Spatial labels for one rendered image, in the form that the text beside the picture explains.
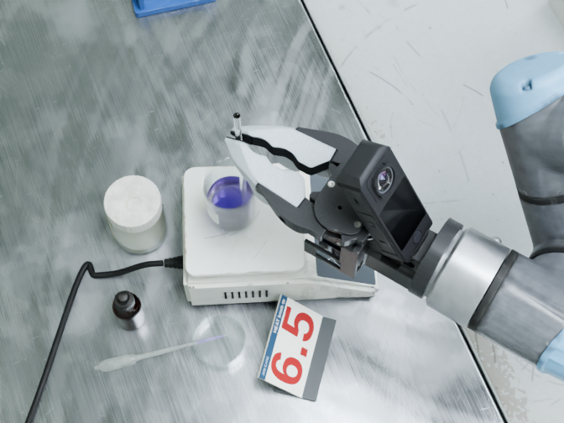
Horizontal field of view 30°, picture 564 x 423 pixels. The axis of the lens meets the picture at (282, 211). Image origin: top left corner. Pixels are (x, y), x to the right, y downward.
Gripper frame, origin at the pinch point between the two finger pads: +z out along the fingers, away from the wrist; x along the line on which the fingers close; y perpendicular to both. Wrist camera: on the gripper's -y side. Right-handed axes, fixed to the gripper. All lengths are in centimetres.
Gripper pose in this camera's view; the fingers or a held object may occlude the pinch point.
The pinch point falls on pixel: (240, 138)
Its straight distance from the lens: 90.6
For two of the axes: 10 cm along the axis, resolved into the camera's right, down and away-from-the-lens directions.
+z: -8.5, -4.8, 2.2
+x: 5.3, -7.8, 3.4
